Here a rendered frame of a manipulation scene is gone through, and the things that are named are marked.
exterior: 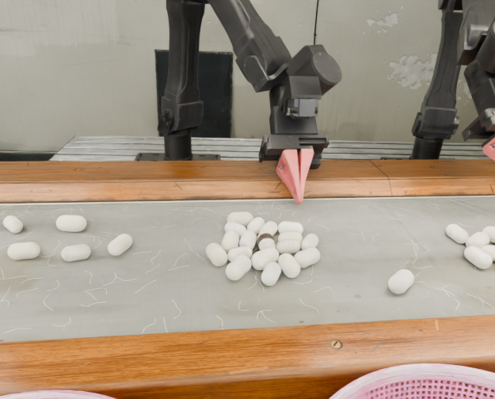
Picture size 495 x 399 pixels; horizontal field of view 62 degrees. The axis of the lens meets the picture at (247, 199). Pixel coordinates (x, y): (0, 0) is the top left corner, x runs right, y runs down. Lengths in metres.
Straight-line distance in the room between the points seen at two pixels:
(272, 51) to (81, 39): 2.00
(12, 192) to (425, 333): 0.58
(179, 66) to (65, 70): 1.84
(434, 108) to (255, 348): 0.77
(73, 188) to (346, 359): 0.47
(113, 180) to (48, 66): 2.08
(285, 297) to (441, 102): 0.69
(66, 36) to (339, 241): 2.28
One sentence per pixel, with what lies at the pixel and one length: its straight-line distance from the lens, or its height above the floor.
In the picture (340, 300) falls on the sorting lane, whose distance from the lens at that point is 0.46.
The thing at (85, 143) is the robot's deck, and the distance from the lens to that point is 1.16.
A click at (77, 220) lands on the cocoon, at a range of 0.57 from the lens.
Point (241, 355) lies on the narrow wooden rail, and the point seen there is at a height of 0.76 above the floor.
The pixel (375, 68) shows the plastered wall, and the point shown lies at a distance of 2.69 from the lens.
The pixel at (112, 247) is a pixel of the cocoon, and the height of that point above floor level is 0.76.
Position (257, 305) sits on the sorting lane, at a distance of 0.44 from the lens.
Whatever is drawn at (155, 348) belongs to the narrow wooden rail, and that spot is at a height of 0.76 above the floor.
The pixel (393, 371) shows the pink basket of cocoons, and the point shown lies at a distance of 0.36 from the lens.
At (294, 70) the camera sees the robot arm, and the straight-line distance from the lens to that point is 0.67.
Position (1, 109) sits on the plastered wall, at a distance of 2.89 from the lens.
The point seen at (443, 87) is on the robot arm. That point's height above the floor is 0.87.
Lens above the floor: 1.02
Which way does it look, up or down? 26 degrees down
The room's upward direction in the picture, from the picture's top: 3 degrees clockwise
